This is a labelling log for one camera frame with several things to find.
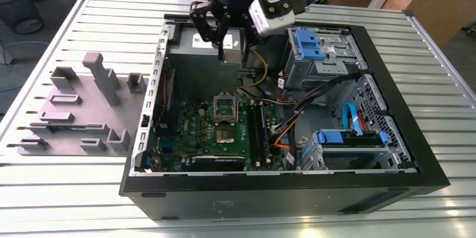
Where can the grey parts rack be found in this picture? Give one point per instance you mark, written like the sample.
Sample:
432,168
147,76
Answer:
92,109

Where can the green motherboard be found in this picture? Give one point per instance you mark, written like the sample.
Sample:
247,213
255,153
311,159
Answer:
194,137

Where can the black PC case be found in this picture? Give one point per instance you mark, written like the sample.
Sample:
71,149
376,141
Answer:
260,199

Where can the silver topped CPU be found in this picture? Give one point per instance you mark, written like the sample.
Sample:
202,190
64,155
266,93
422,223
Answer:
232,57

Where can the hard disk in blue carrier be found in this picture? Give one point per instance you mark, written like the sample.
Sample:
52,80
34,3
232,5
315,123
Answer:
331,137

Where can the black RAM slot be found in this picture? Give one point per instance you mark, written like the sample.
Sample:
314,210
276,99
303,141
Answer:
262,136
251,135
256,135

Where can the wooden cabinet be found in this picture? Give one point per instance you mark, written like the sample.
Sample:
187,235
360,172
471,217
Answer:
439,4

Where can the black graphics card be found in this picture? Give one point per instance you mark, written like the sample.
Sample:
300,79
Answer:
218,162

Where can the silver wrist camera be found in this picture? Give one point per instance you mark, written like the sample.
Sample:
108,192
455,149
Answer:
275,20

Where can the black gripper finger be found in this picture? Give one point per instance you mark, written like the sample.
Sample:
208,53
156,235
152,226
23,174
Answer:
250,34
208,20

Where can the grey metal disk bay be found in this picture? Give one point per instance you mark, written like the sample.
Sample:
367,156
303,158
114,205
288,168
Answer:
354,153

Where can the RAM stick with gold contacts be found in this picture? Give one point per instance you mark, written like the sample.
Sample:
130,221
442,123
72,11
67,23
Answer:
67,128

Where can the blue plastic drive bracket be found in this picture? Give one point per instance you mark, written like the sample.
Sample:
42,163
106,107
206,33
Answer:
310,40

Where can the blue plastic carrier rail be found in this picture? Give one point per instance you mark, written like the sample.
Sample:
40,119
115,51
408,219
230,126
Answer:
307,157

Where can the grey power supply unit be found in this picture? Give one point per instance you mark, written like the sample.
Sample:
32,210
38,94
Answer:
196,76

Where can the blue VGA port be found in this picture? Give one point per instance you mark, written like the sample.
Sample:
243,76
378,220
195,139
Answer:
147,164

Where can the CPU socket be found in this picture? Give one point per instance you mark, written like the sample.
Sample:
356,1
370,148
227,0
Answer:
226,135

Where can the grey metal drive cage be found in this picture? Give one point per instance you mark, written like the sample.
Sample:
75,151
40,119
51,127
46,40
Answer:
335,68

